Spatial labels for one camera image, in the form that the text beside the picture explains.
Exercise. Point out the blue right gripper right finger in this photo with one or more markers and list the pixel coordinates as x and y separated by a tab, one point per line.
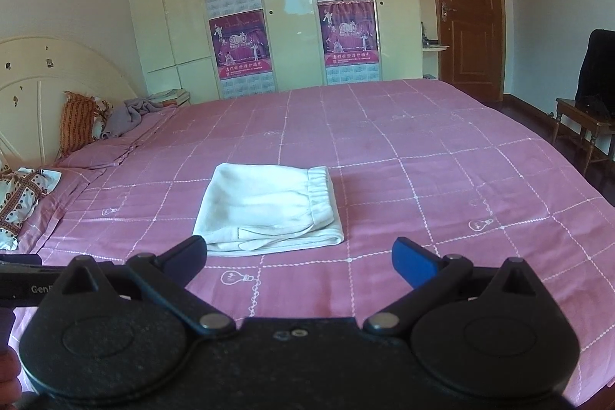
435	281

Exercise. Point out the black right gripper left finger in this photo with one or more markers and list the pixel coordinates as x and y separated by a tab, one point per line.
163	280

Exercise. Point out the white cotton pants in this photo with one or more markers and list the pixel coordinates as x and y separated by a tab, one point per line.
250	210

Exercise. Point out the person left hand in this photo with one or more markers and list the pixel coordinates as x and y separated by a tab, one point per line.
10	367

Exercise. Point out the white brown patterned pillow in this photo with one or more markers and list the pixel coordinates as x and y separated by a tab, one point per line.
21	190

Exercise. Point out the pink long pillow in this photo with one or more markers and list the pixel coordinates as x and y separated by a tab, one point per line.
109	152

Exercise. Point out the grey crumpled cloth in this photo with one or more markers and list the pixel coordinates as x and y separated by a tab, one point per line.
127	116

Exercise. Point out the orange striped pillow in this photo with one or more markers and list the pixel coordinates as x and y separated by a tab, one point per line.
82	121

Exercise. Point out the stack of books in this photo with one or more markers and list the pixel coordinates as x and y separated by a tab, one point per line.
176	97

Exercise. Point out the cream wooden headboard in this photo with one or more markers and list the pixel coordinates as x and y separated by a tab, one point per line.
35	74

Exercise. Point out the small brown wooden table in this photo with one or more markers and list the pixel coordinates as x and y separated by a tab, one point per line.
591	129

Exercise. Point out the lower left pink poster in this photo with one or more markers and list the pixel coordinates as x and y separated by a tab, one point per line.
242	54

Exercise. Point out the black hanging jacket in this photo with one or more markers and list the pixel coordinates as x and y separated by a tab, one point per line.
595	88

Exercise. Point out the lower right pink poster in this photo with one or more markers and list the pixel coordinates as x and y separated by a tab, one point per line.
349	39

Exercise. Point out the brown wooden door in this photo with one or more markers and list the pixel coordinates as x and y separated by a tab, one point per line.
473	32

